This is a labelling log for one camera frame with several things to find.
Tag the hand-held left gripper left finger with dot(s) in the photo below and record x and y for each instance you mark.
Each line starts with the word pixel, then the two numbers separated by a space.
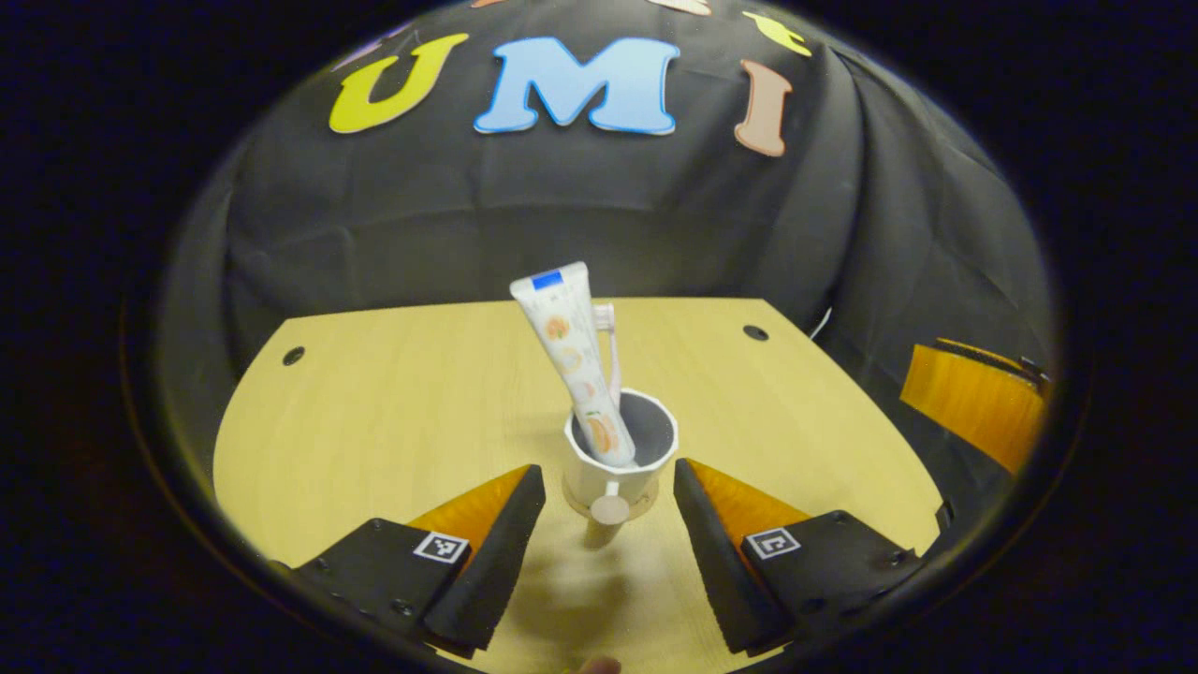
pixel 510 552

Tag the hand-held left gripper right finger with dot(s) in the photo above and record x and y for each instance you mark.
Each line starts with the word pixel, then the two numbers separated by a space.
pixel 716 562

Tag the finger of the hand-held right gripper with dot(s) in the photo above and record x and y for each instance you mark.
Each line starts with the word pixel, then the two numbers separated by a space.
pixel 973 402

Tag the white toothbrush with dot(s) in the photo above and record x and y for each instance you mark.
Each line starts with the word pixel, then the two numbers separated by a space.
pixel 613 365

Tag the white toothpaste tube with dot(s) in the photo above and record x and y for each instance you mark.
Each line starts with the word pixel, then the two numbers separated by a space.
pixel 562 328

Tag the light wooden desktop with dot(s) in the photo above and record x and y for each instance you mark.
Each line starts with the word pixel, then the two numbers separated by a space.
pixel 374 421

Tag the black backdrop cloth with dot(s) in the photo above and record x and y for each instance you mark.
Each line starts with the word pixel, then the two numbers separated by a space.
pixel 608 206

